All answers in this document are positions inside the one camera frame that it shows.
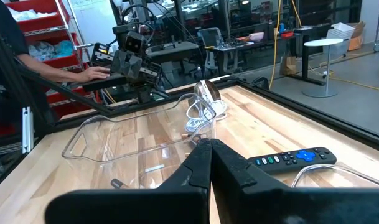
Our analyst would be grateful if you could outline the red storage bin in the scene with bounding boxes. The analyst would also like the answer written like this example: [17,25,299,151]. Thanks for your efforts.
[5,0,70,34]
[27,32,84,70]
[45,86,103,119]

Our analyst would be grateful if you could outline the white cloth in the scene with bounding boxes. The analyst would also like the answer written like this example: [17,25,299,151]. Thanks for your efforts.
[8,7,58,22]

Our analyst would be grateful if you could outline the grey office chair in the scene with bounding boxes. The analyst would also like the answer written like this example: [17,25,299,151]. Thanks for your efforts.
[197,27,225,73]

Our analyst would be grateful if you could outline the person at table edge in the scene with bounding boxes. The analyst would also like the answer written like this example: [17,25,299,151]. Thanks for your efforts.
[0,15,115,134]

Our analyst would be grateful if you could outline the yellow hanging cable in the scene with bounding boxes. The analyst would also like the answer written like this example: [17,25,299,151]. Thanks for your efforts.
[268,0,283,90]

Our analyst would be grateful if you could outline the brown tape roll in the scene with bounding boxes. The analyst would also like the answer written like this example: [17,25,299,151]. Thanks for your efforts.
[194,80,222,103]

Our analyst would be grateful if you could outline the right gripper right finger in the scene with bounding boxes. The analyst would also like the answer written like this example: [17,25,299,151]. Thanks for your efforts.
[211,139,379,224]

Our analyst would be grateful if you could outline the grey work table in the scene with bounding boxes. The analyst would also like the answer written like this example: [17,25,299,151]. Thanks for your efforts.
[145,41,200,65]

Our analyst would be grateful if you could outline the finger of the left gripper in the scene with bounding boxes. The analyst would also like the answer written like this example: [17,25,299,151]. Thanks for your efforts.
[126,51,144,80]
[110,50,129,80]

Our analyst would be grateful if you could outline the person's forearm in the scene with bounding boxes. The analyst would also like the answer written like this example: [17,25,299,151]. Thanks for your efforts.
[16,52,87,83]

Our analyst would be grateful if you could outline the clear plastic bin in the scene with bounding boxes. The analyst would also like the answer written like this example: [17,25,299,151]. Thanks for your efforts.
[60,92,217,190]
[291,163,379,189]

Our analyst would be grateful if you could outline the silver aluminium bracket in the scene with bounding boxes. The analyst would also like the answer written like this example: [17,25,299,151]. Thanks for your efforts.
[22,106,34,154]

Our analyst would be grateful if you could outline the brown paper bag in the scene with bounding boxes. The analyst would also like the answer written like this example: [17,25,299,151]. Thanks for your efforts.
[280,55,297,77]

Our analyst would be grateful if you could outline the black desk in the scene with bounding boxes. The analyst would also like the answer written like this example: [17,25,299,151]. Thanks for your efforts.
[293,26,332,86]

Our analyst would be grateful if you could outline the white stacked containers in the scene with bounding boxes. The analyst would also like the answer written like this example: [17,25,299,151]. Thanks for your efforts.
[327,22,355,57]

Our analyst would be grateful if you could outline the yellow floor cable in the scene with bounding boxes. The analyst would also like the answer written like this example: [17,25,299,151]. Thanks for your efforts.
[310,49,379,94]

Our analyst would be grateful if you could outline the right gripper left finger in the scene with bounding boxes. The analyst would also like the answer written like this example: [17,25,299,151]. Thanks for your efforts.
[45,139,212,224]

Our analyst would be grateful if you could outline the teal cloth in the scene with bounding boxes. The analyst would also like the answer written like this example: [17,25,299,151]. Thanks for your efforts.
[29,40,75,62]

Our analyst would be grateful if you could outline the white round table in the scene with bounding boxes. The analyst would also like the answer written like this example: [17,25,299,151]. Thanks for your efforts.
[302,38,344,98]

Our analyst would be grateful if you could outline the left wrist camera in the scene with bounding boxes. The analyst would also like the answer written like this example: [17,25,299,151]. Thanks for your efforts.
[125,30,146,54]

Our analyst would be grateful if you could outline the black labelled box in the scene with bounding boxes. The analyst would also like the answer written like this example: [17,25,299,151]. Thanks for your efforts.
[91,42,111,67]

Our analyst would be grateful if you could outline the black cable loop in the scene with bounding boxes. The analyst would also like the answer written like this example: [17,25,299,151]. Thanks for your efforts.
[250,77,270,91]

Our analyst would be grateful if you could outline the cardboard box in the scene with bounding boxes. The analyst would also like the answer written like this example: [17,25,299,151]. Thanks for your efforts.
[347,21,367,52]

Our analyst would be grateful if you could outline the white coiled cable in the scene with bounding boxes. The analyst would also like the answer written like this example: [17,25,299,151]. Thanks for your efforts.
[185,99,228,133]

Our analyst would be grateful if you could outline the person's hand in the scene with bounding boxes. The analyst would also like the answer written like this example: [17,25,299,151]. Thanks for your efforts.
[78,65,111,83]

